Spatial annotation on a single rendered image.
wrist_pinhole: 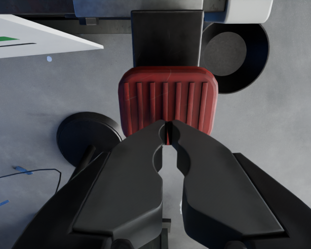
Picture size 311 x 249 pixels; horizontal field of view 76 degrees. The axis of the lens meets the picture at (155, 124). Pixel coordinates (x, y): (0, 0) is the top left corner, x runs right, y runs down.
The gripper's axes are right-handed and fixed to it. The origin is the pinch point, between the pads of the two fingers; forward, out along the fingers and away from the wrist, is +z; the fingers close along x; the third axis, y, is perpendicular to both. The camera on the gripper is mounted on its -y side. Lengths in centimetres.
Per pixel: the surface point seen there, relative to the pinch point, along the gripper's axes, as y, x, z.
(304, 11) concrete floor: -8, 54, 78
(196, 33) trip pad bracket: -4.8, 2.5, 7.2
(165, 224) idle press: 116, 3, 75
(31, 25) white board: -4.9, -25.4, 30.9
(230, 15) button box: -6.2, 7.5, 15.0
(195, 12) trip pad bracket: -6.3, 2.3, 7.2
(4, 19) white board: -5.9, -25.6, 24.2
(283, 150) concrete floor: 57, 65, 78
